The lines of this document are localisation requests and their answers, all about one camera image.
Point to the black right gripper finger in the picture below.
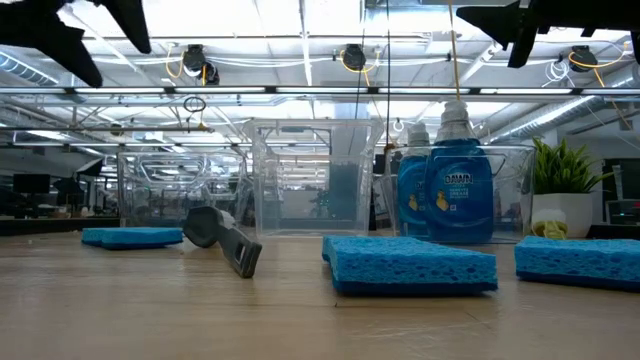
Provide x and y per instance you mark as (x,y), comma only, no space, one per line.
(495,22)

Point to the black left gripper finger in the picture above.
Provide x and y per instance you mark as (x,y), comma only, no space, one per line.
(45,30)
(132,25)

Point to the blue dish soap bottle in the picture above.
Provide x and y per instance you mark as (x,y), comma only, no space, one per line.
(411,195)
(457,200)

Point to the light blue sponge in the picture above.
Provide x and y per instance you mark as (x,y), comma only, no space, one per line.
(410,265)
(580,260)
(132,237)

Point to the grey dish brush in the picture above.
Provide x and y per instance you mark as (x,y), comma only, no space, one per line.
(230,240)

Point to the black monitor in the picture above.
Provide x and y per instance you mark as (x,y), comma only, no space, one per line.
(31,183)

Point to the green plant in white pot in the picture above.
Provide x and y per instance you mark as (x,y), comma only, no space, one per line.
(562,170)

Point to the clear shallow plastic bin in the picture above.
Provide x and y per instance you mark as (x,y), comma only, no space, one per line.
(510,200)
(180,190)

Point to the clear tall plastic bin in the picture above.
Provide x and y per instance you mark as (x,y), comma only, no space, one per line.
(310,190)

